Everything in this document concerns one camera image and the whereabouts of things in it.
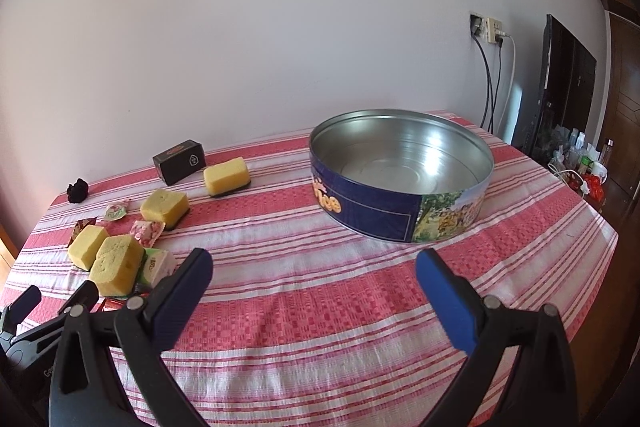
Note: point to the bright red snack packet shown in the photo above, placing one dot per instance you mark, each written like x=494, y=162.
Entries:
x=112, y=303

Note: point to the blue round cookie tin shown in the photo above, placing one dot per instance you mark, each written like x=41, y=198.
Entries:
x=375, y=212

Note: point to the red striped cloth desktop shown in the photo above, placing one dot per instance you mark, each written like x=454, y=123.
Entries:
x=310, y=287

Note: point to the dark red gold snack packet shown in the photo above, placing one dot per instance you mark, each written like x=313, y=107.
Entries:
x=82, y=224

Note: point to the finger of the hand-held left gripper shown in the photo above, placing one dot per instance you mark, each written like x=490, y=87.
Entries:
x=27, y=297
x=85, y=293

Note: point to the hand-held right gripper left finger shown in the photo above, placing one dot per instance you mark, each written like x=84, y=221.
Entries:
x=185, y=292

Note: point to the yellow sponge with green pad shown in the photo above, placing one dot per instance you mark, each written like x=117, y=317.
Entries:
x=162, y=204
x=115, y=264
x=225, y=174
x=87, y=244

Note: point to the cluster of bottles and jars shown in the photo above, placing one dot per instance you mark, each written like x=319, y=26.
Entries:
x=580, y=157

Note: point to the green wet wipes pack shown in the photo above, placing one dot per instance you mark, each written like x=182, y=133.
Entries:
x=160, y=264

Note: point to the small black cardboard box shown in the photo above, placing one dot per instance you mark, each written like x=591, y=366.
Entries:
x=180, y=162

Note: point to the green white candy packet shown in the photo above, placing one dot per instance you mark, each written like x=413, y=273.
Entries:
x=116, y=211

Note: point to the black flat monitor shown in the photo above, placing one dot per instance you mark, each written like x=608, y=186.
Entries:
x=565, y=82

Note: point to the brown wooden door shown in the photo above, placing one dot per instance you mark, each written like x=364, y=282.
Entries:
x=625, y=82

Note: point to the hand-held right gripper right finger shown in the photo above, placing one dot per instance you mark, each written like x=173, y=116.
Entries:
x=450, y=302

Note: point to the wall outlet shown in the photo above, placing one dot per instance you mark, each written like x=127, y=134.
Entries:
x=476, y=24

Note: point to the pink flower snack packet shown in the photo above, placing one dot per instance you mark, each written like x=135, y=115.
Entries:
x=147, y=232

